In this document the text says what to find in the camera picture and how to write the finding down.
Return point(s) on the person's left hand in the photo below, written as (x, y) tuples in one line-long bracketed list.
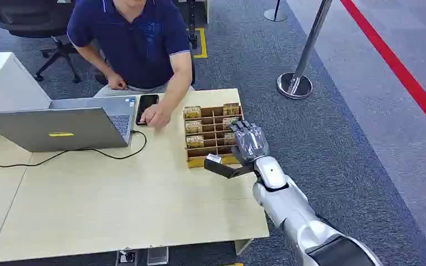
[(156, 115)]

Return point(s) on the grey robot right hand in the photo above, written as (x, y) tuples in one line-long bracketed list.
[(251, 141)]

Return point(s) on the person's right hand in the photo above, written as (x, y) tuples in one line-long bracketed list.
[(116, 82)]

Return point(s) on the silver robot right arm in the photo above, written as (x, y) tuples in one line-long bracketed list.
[(290, 205)]

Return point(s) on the black smartphone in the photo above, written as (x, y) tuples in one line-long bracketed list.
[(147, 108)]

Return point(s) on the stack of printed cards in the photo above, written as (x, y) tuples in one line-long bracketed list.
[(195, 141), (231, 109), (192, 112), (229, 139), (228, 121), (193, 127)]

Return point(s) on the wooden card box with compartments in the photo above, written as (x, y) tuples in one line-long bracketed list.
[(213, 139)]

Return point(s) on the person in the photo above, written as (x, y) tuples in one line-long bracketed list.
[(139, 44)]

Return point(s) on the grey laptop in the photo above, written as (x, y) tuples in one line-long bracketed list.
[(62, 126)]

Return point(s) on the yellow sticker on laptop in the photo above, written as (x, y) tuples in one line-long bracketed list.
[(61, 134)]

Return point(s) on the black equipment stand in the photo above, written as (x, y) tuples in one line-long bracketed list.
[(192, 25)]

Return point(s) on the pale desk leg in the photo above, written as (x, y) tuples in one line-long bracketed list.
[(243, 246)]

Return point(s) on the white cabinet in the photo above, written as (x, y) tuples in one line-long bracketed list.
[(11, 82)]

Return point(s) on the black office chair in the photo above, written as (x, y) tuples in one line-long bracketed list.
[(29, 18)]

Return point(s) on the chrome stanchion base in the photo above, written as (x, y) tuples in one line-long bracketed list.
[(275, 14)]

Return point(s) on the clear floor box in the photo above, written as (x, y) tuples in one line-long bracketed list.
[(158, 256)]

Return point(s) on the floor power socket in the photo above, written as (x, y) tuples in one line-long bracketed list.
[(126, 257)]

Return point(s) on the chrome stanchion post with base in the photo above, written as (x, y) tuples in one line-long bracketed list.
[(301, 62)]

